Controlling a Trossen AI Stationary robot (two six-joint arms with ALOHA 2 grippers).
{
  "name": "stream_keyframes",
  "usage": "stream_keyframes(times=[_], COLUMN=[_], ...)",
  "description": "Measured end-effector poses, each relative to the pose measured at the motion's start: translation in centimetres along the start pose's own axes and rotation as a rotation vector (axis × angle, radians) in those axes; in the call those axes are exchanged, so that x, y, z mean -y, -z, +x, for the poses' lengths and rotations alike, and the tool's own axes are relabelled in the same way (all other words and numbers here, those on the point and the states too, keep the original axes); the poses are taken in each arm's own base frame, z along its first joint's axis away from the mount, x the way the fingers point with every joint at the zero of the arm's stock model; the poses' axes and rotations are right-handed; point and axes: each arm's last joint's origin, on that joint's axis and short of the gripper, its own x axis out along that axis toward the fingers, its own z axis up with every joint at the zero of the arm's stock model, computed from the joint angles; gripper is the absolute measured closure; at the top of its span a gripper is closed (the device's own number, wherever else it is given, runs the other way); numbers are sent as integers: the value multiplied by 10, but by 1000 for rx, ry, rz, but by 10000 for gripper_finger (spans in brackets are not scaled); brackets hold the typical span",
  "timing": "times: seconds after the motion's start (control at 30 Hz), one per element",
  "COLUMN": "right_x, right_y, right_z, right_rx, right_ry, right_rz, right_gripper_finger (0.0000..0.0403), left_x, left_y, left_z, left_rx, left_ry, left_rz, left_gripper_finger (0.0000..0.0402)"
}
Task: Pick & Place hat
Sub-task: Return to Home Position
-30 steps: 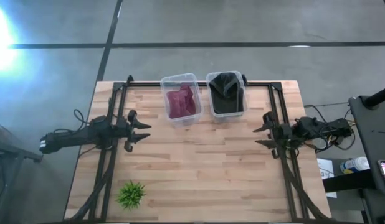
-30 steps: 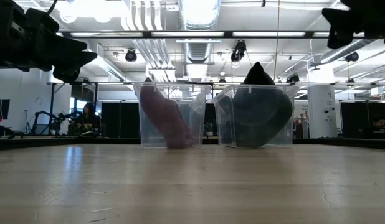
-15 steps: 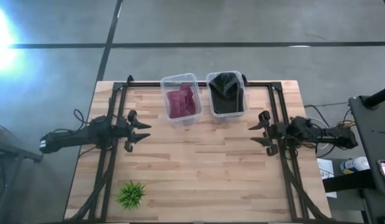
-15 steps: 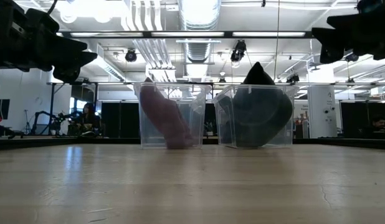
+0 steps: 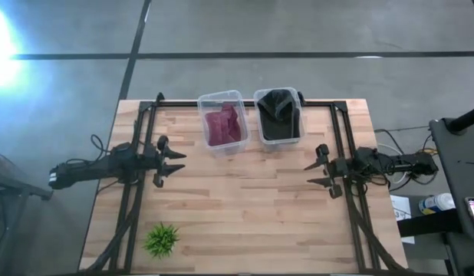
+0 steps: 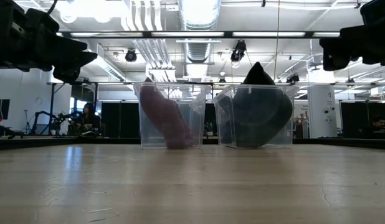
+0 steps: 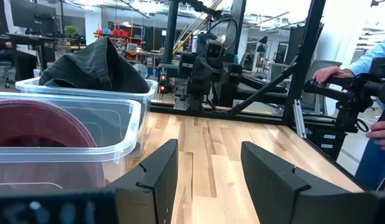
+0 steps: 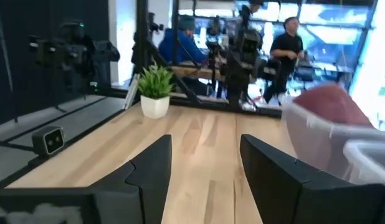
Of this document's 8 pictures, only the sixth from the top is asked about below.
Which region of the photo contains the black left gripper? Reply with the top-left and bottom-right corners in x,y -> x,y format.
14,7 -> 98,84

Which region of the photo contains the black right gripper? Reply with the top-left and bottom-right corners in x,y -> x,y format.
319,0 -> 385,72

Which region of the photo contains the faded red cap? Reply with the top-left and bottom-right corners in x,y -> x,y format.
139,77 -> 195,149

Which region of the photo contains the white cylindrical pillar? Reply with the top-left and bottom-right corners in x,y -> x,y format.
307,84 -> 337,139

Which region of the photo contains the person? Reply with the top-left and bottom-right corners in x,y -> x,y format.
362,114 -> 385,139
74,102 -> 102,138

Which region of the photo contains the black ceiling spotlight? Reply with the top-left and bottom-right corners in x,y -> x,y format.
125,48 -> 138,63
230,39 -> 247,63

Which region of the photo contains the clear plastic bin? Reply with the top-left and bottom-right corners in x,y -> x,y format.
212,83 -> 301,149
133,82 -> 213,150

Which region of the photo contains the small potted plant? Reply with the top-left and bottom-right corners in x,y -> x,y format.
205,121 -> 219,136

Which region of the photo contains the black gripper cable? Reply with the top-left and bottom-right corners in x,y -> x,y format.
46,0 -> 59,15

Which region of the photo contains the dark wall monitor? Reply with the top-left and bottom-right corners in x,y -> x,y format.
0,98 -> 11,126

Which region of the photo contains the silver ceiling air duct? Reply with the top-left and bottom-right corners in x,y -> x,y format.
178,0 -> 222,63

